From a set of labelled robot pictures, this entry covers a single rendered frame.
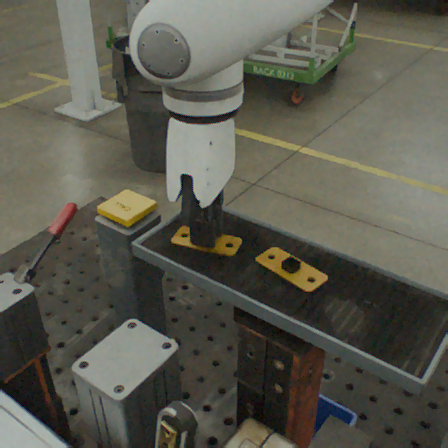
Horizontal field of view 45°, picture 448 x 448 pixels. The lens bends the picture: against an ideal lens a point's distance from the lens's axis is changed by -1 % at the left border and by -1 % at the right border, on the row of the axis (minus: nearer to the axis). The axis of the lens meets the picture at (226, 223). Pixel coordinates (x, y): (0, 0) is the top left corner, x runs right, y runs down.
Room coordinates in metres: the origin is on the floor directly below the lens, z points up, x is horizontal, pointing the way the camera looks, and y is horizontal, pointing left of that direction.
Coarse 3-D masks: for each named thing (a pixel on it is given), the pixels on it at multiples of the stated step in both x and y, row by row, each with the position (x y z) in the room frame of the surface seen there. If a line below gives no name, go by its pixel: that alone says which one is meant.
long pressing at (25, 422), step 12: (0, 396) 0.43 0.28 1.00; (0, 408) 0.42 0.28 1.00; (12, 408) 0.42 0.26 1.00; (24, 408) 0.42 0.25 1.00; (0, 420) 0.40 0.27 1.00; (12, 420) 0.40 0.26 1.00; (24, 420) 0.40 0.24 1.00; (36, 420) 0.40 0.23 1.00; (0, 432) 0.39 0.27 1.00; (12, 432) 0.39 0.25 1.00; (24, 432) 0.39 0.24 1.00; (36, 432) 0.38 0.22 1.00; (48, 432) 0.38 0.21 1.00; (0, 444) 0.37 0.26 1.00; (12, 444) 0.37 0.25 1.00; (24, 444) 0.37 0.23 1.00; (36, 444) 0.37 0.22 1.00; (48, 444) 0.37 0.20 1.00; (60, 444) 0.37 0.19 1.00
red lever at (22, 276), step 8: (64, 208) 0.67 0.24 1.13; (72, 208) 0.67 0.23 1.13; (64, 216) 0.66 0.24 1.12; (72, 216) 0.67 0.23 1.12; (56, 224) 0.65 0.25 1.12; (64, 224) 0.66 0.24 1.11; (56, 232) 0.64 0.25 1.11; (48, 240) 0.64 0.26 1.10; (40, 248) 0.63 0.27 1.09; (48, 248) 0.63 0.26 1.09; (40, 256) 0.62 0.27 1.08; (32, 264) 0.61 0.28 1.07; (16, 272) 0.60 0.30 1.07; (24, 272) 0.60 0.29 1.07; (32, 272) 0.60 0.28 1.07; (16, 280) 0.59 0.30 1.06; (24, 280) 0.59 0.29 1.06; (32, 280) 0.60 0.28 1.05
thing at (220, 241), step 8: (176, 232) 0.56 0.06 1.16; (184, 232) 0.56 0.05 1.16; (176, 240) 0.55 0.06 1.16; (184, 240) 0.55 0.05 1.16; (216, 240) 0.55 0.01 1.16; (224, 240) 0.55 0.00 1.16; (232, 240) 0.55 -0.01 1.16; (240, 240) 0.55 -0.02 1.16; (192, 248) 0.53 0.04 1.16; (200, 248) 0.53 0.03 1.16; (208, 248) 0.53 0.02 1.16; (216, 248) 0.53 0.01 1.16; (224, 248) 0.53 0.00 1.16; (232, 248) 0.53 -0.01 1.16
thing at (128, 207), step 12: (132, 192) 0.67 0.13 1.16; (108, 204) 0.64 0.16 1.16; (120, 204) 0.64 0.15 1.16; (132, 204) 0.64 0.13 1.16; (144, 204) 0.64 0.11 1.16; (156, 204) 0.65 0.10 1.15; (108, 216) 0.62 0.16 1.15; (120, 216) 0.61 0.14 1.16; (132, 216) 0.61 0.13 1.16; (144, 216) 0.62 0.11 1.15
